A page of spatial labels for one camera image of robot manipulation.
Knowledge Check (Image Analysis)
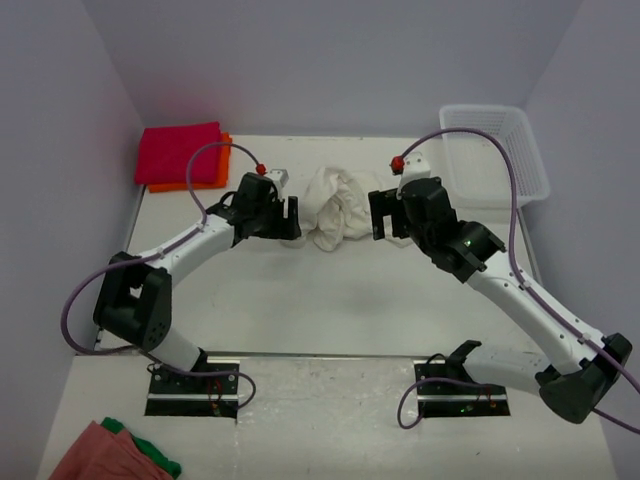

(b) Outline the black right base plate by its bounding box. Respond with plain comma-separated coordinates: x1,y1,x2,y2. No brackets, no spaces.
414,355,511,418

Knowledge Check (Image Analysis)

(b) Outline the salmon pink cloth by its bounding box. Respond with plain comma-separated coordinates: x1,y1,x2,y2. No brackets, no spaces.
49,422,172,480

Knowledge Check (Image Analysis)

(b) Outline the folded orange t shirt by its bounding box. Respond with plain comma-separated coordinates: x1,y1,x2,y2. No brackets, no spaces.
148,132,231,193

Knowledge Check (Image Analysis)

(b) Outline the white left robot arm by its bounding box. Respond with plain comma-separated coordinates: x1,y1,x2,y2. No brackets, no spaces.
93,169,301,393

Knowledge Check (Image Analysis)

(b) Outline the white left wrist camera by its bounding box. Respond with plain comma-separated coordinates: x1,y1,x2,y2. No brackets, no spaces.
255,163,289,200

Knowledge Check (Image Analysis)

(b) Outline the folded pink t shirt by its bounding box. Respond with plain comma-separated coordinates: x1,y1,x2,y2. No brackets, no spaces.
134,122,222,185

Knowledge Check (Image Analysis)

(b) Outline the white plastic basket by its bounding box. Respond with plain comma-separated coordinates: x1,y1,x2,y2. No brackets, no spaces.
439,104,550,209

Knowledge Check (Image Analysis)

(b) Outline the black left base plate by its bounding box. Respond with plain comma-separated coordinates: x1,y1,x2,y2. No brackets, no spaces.
144,360,240,420

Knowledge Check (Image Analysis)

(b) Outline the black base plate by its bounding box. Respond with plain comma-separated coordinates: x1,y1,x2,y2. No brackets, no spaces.
144,360,240,420
414,355,511,418

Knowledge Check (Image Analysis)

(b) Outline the green cloth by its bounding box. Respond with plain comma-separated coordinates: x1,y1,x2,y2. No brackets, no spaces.
100,417,182,479

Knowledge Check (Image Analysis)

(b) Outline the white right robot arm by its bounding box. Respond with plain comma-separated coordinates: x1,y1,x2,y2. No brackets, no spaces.
368,178,632,424

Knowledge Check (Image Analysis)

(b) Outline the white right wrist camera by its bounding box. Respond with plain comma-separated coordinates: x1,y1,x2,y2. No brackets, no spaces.
390,152,432,190

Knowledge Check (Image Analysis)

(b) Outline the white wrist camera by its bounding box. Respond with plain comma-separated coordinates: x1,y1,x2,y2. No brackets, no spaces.
255,163,289,200
390,152,432,190

